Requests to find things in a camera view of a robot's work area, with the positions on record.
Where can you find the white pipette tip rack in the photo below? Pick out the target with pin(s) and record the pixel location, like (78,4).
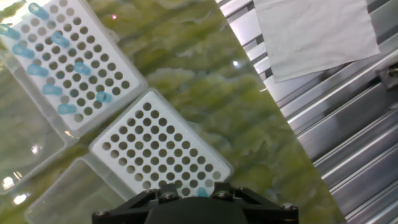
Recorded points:
(124,73)
(124,124)

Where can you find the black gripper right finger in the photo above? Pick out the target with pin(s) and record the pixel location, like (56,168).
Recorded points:
(270,216)

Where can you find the white paper sheet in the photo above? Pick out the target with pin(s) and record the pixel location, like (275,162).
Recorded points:
(311,37)

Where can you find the green marble pattern mat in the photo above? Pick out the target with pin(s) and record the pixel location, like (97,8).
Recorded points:
(217,124)

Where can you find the clear plastic rack lid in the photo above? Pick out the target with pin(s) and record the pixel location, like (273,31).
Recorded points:
(25,143)
(71,193)

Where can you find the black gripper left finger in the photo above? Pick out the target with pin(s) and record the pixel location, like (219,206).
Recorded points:
(124,216)

